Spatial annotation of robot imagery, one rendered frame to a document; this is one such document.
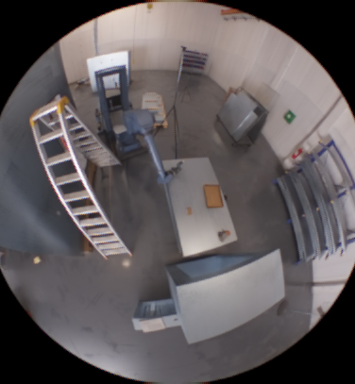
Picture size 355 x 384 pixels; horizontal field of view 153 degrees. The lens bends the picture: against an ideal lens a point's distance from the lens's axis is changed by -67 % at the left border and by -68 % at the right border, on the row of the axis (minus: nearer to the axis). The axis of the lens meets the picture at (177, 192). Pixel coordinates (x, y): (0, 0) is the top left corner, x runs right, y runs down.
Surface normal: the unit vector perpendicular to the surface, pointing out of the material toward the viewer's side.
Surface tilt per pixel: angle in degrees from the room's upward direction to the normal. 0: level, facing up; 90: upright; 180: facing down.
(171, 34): 90
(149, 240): 0
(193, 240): 0
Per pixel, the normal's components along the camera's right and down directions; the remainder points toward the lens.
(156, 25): 0.16, 0.90
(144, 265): 0.14, -0.43
